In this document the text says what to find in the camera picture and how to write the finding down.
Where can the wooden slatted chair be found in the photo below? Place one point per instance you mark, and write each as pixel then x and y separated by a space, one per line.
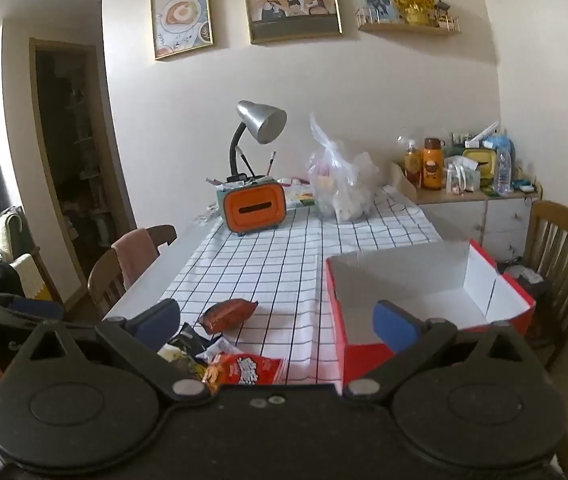
pixel 564 220

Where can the clear plastic bag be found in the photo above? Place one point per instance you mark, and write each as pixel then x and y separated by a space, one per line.
pixel 344 185

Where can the silver desk lamp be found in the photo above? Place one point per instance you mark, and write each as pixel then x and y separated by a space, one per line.
pixel 261 120

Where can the white tube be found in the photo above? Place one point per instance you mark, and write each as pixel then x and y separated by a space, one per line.
pixel 484 132

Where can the white and blue snack packet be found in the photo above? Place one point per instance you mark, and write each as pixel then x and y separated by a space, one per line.
pixel 221 347

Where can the photo card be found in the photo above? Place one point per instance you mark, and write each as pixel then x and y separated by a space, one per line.
pixel 376 5

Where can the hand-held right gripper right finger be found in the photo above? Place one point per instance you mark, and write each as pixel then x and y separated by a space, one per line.
pixel 395 327

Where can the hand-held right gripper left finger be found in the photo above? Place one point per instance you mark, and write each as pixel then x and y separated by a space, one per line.
pixel 158 322

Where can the red-brown snack packet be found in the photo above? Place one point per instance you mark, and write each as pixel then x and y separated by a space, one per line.
pixel 226 316

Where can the pink cloth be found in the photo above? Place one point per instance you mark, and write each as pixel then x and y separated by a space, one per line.
pixel 134 255

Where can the white cabinet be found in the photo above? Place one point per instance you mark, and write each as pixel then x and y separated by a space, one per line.
pixel 464 220

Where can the pale yellow snack packet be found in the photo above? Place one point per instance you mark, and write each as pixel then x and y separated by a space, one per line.
pixel 171 355

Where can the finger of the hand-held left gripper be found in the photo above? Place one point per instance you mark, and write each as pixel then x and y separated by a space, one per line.
pixel 34 306

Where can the yellow spray bottle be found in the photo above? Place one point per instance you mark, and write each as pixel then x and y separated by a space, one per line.
pixel 411 162

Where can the sofa with cream blanket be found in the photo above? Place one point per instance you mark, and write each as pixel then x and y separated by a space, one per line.
pixel 11 230

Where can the checked tablecloth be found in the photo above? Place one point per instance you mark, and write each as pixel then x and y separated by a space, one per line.
pixel 274 270

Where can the framed family picture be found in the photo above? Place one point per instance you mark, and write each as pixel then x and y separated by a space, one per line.
pixel 291 0

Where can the orange tissue box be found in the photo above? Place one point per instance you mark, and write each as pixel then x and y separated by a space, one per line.
pixel 251 207

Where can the small lantern ornament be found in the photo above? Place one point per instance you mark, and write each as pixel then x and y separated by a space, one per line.
pixel 442 12

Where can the yellow tissue box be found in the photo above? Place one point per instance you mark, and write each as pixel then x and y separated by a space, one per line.
pixel 481 160

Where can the paintbrush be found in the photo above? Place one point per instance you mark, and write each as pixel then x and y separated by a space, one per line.
pixel 272 162
pixel 245 165

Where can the black bag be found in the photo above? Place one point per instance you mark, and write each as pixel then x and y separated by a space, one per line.
pixel 534 292

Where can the wet wipes pack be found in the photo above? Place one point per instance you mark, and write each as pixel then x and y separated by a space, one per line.
pixel 299 197

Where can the wooden chair with curved back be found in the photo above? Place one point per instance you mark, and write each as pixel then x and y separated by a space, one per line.
pixel 101 280

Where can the clear water bottle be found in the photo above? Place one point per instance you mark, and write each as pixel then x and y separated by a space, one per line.
pixel 503 172

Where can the wall shelf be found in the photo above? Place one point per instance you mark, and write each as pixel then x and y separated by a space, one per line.
pixel 404 28

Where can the red cardboard box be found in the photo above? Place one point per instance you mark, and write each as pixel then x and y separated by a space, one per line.
pixel 414 280

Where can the framed food picture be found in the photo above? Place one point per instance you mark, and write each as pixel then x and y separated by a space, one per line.
pixel 181 15

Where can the red snack bag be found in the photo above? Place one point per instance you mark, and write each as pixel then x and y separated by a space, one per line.
pixel 249 370

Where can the orange thermos bottle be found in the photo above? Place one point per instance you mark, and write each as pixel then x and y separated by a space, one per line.
pixel 432 167

